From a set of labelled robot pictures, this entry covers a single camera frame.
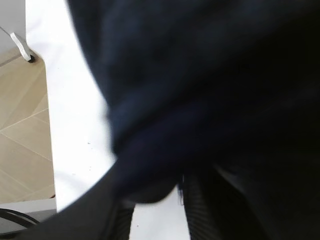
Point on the dark blue insulated lunch bag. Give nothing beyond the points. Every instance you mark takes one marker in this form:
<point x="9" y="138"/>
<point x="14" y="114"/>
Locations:
<point x="193" y="82"/>

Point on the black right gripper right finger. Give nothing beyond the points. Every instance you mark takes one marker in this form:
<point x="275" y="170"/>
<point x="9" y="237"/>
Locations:
<point x="265" y="204"/>

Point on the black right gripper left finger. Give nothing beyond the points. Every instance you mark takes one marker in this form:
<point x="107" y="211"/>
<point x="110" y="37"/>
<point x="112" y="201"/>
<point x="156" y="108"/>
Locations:
<point x="100" y="214"/>

